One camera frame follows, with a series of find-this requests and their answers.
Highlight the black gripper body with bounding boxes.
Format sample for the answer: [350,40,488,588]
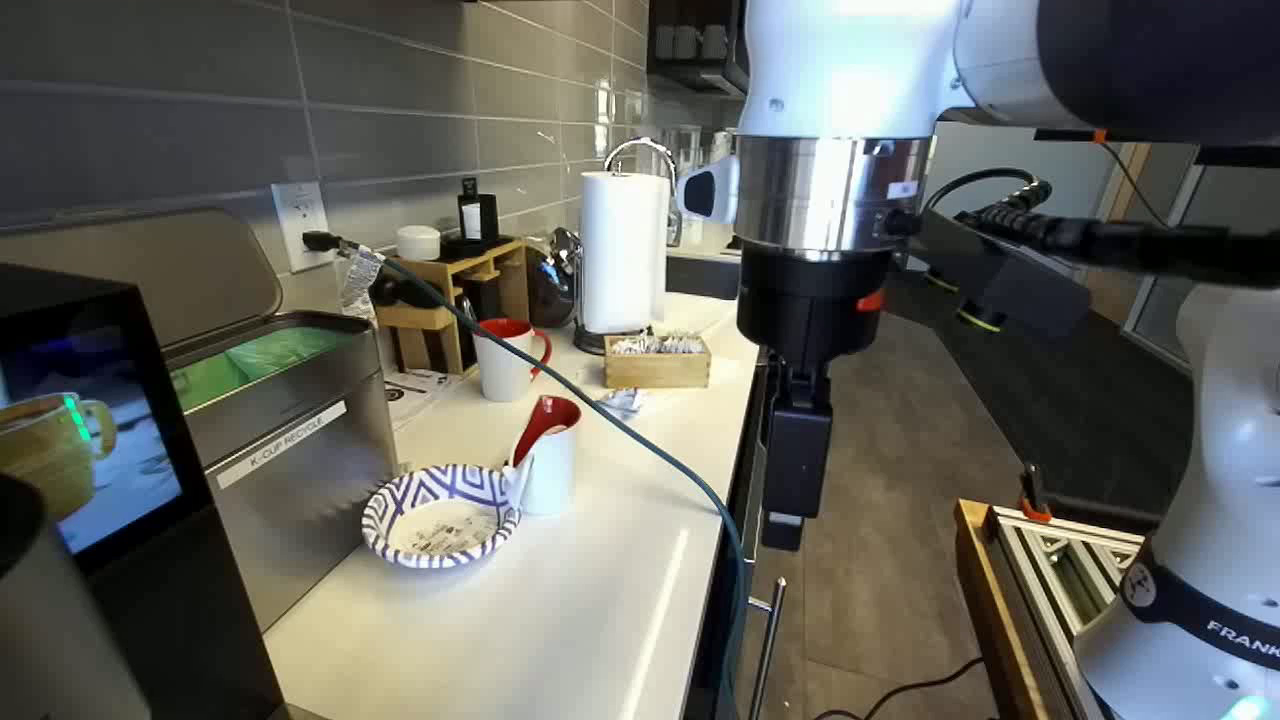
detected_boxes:
[736,245,895,361]

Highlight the kitchen sink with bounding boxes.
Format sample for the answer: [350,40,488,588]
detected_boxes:
[665,246,743,305]

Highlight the wooden box of sachets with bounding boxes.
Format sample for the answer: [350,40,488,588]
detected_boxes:
[599,327,718,395]

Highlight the crumpled clear wrapper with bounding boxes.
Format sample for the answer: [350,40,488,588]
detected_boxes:
[597,384,652,423]

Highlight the white paper towel roll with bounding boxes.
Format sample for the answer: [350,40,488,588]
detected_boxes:
[578,169,673,339]

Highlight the chrome paper towel holder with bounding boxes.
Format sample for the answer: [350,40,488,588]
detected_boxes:
[567,131,685,361]

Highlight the white mug red inside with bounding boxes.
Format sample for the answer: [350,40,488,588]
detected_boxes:
[507,392,590,519]

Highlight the dark glass bottle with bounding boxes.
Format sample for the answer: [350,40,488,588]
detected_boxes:
[453,172,503,253]

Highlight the blue patterned paper bowl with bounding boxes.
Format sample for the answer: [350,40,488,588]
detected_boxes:
[356,458,527,576]

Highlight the wooden counter rack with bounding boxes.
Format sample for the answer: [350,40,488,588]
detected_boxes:
[371,232,537,379]

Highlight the small white jar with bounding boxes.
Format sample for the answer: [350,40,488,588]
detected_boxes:
[394,219,448,268]

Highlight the black boom pole orange clips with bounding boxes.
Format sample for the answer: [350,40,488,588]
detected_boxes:
[1032,121,1280,172]

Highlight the black power plug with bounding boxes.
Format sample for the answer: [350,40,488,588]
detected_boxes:
[299,229,369,258]

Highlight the stainless steel countertop appliance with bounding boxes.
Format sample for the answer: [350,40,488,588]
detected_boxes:
[0,202,405,631]

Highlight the black coffee machine with screen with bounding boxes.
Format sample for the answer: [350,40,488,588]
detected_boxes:
[0,258,293,720]

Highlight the blue power cable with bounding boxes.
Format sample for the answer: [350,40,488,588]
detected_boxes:
[356,246,762,720]

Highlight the silver drawer handle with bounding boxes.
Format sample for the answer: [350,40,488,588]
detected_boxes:
[741,572,791,720]

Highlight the black wrist camera block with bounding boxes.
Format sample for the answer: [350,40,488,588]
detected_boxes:
[917,202,1100,347]

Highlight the black floor cable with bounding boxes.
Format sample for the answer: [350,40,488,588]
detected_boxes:
[811,650,992,720]

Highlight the dark upper wall cabinet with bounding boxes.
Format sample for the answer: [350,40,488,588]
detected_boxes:
[650,0,753,103]

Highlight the white mug red handle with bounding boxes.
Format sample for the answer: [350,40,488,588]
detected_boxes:
[474,315,557,409]

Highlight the black wrist cable bundle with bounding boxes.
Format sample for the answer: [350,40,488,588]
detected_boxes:
[924,162,1280,293]

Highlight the white wall outlet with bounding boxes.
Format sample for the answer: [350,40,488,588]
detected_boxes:
[270,178,336,277]

